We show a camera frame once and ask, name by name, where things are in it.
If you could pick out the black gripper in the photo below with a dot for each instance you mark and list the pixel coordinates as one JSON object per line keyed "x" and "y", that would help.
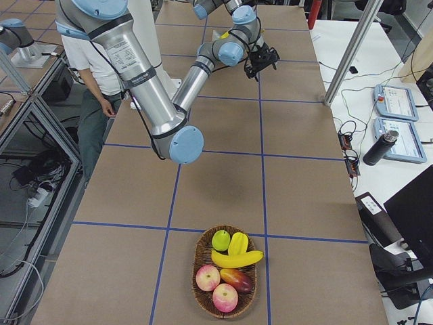
{"x": 260, "y": 61}

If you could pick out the grey square plate orange rim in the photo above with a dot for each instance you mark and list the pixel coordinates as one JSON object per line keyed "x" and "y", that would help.
{"x": 216, "y": 35}

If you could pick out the red cylinder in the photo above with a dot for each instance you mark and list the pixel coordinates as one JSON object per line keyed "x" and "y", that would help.
{"x": 313, "y": 14}

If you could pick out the small black box device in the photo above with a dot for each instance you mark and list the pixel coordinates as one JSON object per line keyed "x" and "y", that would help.
{"x": 353, "y": 70}

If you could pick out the far blue teach pendant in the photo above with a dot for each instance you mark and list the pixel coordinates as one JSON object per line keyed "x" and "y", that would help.
{"x": 395, "y": 102}

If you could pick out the blue teach pendant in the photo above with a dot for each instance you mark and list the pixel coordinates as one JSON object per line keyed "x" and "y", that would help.
{"x": 408, "y": 147}
{"x": 395, "y": 102}

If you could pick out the black water bottle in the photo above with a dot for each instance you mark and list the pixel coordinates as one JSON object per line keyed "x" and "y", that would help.
{"x": 380, "y": 148}

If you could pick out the person in white shirt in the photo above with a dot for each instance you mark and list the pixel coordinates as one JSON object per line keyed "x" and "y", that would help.
{"x": 100, "y": 101}

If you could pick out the near blue teach pendant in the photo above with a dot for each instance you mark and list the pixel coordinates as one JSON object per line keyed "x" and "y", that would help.
{"x": 408, "y": 147}

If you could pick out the green pear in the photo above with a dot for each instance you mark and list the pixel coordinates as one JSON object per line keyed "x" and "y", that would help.
{"x": 221, "y": 240}

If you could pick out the yellow star fruit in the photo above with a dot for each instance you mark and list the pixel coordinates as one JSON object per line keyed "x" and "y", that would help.
{"x": 239, "y": 244}

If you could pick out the black monitor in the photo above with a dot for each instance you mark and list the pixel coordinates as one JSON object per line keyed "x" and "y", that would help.
{"x": 410, "y": 210}

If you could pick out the pink apple left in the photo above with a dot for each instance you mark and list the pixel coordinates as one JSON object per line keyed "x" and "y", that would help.
{"x": 208, "y": 278}

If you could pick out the pink apple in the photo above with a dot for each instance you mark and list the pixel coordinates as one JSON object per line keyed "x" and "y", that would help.
{"x": 208, "y": 278}
{"x": 225, "y": 297}

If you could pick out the dark red apple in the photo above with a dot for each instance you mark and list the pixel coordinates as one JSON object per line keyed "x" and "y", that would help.
{"x": 237, "y": 279}

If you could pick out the pink apple front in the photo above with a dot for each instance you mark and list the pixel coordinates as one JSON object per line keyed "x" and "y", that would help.
{"x": 225, "y": 297}

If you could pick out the aluminium frame post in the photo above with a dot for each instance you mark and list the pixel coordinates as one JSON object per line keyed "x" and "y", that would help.
{"x": 361, "y": 30}

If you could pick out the white camera mast base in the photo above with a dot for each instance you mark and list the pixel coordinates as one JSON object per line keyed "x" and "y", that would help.
{"x": 145, "y": 31}

